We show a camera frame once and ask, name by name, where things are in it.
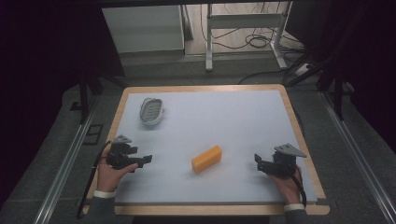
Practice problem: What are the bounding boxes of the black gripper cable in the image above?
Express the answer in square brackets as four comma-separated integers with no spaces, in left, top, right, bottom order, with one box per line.
[76,140,112,219]
[289,173,308,209]

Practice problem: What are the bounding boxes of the grey oval soap dish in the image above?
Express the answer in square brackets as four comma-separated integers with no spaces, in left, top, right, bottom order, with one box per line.
[139,97,165,127]

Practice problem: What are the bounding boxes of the white cabinet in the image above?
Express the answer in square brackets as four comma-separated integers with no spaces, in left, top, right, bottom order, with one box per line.
[101,5,186,54]

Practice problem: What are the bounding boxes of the white table mat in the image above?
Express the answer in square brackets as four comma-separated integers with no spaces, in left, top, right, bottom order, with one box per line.
[114,90,318,205]

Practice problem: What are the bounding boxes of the orange soap bar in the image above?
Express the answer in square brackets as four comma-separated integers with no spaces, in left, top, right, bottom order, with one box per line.
[191,145,223,175]

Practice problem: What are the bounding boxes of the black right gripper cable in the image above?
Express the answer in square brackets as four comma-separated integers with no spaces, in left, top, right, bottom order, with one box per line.
[289,173,308,209]

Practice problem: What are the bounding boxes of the aluminium rail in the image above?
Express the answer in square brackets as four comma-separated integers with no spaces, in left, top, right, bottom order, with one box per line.
[319,91,396,224]
[32,92,101,224]

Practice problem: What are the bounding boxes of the white desk frame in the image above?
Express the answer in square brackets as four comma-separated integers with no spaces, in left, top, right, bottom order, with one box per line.
[205,2,293,73]

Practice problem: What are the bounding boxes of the white power strip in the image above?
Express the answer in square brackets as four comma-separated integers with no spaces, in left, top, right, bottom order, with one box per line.
[293,63,313,77]

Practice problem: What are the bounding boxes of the black metal stand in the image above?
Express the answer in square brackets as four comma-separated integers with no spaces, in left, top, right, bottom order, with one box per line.
[68,69,128,125]
[284,52,356,121]

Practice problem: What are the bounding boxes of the black floor cables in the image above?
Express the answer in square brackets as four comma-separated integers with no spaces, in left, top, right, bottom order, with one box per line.
[199,2,307,86]

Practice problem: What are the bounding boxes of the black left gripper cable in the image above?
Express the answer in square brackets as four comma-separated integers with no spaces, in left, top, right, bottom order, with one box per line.
[76,140,112,219]

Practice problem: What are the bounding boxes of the wooden table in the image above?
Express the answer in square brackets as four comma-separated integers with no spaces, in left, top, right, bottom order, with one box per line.
[81,83,332,217]

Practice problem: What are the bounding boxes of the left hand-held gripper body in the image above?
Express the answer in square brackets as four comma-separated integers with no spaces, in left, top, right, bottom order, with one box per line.
[106,133,140,171]

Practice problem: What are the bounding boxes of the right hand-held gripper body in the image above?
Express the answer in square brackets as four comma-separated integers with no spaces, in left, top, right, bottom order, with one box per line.
[263,143,308,178]

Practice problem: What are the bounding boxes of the black floor plate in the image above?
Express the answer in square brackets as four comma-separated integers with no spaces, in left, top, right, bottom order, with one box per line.
[82,123,105,147]

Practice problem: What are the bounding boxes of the person's right hand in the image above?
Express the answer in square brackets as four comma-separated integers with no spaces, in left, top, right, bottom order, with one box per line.
[267,165,304,207]

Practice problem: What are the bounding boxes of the person's left hand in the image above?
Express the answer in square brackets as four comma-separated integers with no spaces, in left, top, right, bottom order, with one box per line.
[96,150,139,193]

